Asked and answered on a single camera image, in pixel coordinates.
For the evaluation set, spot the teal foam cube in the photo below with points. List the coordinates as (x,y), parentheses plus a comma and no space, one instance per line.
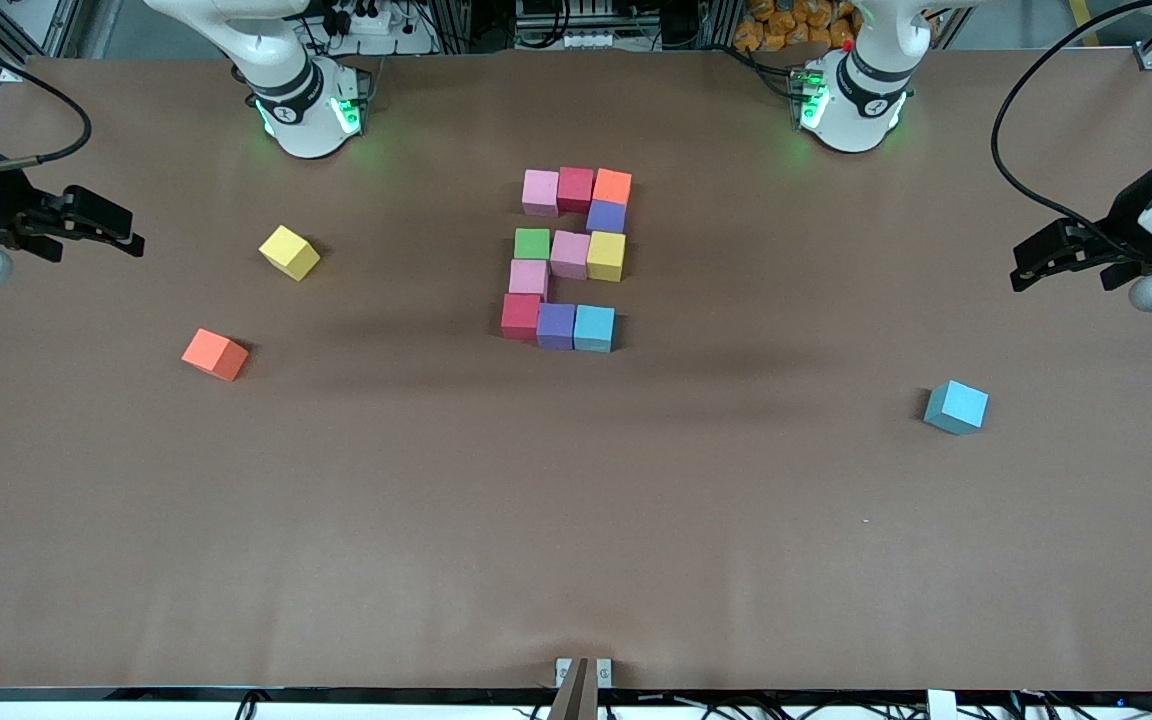
(956,407)
(594,328)

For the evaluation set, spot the white power strip with plugs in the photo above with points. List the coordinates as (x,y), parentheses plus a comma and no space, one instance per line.
(406,40)

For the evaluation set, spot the slim white power strip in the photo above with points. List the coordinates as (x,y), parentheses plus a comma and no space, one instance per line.
(576,40)

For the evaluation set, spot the red foam cube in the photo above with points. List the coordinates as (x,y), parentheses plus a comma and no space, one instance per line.
(520,317)
(577,190)

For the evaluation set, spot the green foam cube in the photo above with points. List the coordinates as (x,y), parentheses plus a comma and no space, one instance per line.
(531,245)

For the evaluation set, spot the brown paper table cover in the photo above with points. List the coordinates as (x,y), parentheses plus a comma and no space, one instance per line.
(576,560)

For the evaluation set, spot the pink foam cube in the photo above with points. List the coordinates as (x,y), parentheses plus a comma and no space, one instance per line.
(570,255)
(529,277)
(540,192)

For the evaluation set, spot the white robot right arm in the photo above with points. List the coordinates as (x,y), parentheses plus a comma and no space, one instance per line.
(296,70)

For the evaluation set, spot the yellow foam cube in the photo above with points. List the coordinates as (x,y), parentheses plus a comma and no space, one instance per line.
(606,257)
(289,252)

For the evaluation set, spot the brown wooden stick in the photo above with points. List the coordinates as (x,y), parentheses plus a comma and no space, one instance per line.
(576,700)

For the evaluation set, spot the white tag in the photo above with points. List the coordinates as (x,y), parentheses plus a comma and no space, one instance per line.
(941,705)

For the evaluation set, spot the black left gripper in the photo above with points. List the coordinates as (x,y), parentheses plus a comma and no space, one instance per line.
(1126,222)

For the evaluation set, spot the small metal bracket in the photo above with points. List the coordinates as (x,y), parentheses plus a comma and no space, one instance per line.
(563,668)

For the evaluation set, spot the bag of orange items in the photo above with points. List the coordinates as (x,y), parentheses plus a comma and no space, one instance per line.
(776,25)

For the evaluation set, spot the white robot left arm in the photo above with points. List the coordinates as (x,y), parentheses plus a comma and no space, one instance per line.
(871,90)

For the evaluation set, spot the purple foam cube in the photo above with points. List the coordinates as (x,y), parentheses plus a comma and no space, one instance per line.
(556,327)
(606,218)

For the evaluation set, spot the orange foam cube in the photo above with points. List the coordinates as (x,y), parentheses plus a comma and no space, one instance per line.
(612,186)
(215,354)

